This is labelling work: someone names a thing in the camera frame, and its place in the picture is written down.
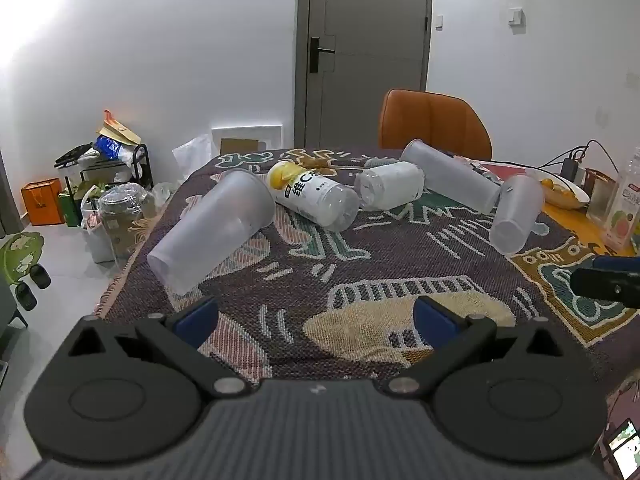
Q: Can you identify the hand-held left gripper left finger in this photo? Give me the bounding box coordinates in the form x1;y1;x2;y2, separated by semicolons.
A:
64;296;252;398

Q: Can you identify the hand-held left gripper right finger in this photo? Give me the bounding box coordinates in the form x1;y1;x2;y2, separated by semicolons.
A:
387;295;577;396

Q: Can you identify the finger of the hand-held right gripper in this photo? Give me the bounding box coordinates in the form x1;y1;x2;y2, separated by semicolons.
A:
570;255;640;311

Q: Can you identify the large frosted plastic cup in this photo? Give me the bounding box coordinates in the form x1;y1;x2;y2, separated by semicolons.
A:
147;169;276;294

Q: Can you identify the narrow frosted plastic cup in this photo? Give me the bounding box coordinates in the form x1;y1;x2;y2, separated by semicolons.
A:
488;175;545;255

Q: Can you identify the long frosted plastic cup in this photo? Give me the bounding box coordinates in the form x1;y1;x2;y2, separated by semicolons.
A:
400;139;502;215

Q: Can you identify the clear drinking glass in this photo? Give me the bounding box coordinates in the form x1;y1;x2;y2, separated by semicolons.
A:
586;179;617;223

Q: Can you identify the pink label drink bottle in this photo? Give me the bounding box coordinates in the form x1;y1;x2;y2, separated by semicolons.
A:
601;147;640;249

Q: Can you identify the printed woven blanket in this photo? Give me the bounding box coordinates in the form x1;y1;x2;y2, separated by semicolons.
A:
94;147;640;397

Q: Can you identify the white bowl with fruit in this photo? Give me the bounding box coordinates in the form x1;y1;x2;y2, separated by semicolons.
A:
527;167;592;210

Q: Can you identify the wrapped clear plastic jar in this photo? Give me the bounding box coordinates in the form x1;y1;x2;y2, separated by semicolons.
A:
98;183;152;260

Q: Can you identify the white-label plastic bottle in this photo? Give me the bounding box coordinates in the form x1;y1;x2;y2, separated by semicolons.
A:
354;161;426;211

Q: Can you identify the smartphone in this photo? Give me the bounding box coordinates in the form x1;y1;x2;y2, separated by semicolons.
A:
602;418;640;480

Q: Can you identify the white plastic bag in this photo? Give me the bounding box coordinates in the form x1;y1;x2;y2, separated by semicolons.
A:
172;132;219;182

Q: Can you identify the green bag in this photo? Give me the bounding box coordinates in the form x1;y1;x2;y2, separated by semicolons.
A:
58;187;86;228

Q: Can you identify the yellow-capped white drink bottle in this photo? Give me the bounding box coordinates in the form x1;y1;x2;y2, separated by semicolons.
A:
267;160;361;232

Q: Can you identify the brown cardboard piece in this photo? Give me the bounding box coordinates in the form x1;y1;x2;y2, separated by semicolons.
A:
220;138;263;157

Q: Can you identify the green stool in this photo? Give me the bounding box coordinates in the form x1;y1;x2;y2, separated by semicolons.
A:
0;231;52;312

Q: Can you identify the blue plastic bag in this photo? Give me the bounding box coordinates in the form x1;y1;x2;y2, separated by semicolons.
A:
94;136;132;162

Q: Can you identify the orange paper bag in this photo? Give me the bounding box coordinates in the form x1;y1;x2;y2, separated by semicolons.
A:
20;179;66;227

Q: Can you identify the white board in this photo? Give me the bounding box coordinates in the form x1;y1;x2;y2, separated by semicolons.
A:
211;122;284;156

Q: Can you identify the orange chair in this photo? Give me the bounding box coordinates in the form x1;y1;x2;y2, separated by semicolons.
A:
378;89;493;160

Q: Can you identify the grey door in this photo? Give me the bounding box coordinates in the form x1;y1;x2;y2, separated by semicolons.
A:
293;0;434;150

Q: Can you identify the black cable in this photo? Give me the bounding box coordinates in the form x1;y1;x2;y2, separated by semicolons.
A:
542;140;626;171

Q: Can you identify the black wire rack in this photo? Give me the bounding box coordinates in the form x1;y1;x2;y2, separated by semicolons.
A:
55;143;153;196

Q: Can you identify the black door handle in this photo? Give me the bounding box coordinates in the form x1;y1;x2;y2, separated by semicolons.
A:
309;36;336;74

